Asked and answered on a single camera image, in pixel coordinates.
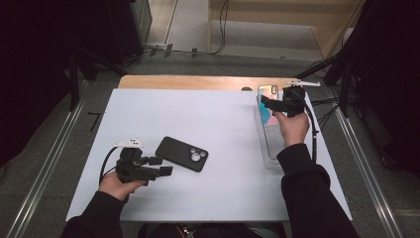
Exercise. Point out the black table grommet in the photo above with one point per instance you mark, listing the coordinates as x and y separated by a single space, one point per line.
246 89

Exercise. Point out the metal floor rail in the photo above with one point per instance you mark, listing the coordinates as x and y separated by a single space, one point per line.
363 165
46 165

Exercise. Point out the person's left hand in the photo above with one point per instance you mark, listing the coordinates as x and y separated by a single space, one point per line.
114 186

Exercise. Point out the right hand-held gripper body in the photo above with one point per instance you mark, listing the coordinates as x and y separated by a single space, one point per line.
294 99

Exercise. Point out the iridescent phone case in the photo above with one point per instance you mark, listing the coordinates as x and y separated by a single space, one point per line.
268 115

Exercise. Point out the black metal stand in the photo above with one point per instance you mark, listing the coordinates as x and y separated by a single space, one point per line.
74 82

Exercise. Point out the black stand legs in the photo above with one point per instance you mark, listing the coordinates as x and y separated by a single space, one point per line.
333 71

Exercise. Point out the clear plastic tray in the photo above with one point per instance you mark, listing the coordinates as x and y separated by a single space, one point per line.
272 142

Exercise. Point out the power strip with plugs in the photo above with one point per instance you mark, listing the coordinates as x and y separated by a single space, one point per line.
168 49

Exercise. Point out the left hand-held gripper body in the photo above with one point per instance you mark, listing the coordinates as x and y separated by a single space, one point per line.
130 167

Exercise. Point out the person's right hand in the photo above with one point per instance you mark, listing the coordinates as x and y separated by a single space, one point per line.
294 129

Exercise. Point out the wooden table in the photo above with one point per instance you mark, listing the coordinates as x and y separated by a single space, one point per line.
198 82

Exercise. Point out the dark cabinet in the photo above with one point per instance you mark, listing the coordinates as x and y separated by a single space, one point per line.
125 26

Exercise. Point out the light wooden platform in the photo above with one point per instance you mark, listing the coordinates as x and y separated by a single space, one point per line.
280 13

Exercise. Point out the black phone case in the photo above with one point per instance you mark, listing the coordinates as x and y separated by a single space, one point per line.
175 152

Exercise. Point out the person's dark clothing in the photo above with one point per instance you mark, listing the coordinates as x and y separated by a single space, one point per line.
214 231

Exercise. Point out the black curtain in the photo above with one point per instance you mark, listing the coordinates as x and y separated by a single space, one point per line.
389 66
29 66

